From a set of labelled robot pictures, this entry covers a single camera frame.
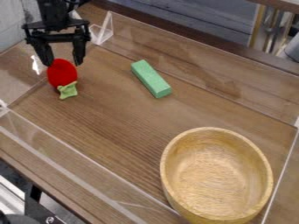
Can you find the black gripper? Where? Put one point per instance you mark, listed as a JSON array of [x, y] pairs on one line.
[[41, 35]]

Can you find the red plush strawberry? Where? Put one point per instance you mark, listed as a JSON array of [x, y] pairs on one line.
[[62, 74]]

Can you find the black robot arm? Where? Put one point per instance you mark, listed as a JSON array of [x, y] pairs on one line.
[[57, 11]]

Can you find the green rectangular block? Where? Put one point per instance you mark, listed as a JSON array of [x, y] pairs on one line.
[[154, 82]]

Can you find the wooden bowl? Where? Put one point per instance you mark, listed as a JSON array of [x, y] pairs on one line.
[[217, 176]]

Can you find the clear acrylic corner bracket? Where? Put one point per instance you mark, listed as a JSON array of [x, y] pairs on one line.
[[102, 32]]

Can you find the gold metal chair frame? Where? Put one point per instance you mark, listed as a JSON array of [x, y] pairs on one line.
[[272, 27]]

